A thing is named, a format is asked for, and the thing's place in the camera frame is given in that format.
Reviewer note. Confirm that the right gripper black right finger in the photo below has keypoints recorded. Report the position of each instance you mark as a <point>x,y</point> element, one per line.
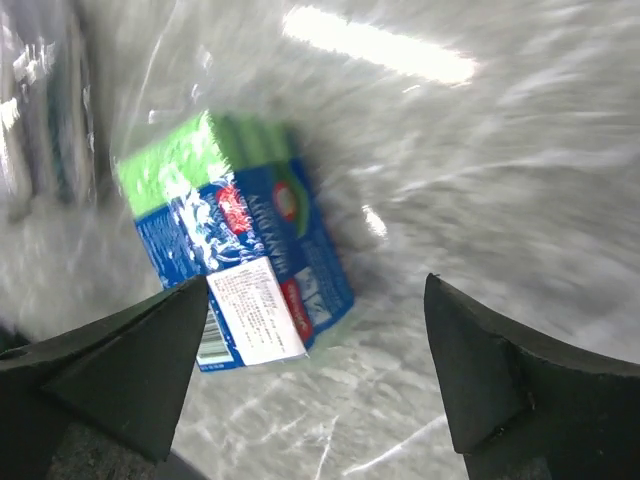
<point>523,405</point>

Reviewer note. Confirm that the green sponge pack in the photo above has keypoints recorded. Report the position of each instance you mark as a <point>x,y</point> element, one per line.
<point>227,198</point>

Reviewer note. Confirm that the purple wavy sponge pack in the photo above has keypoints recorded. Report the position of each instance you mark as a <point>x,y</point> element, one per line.
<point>47,131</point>

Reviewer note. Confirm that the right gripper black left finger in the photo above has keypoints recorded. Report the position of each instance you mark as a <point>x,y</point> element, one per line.
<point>103,401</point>

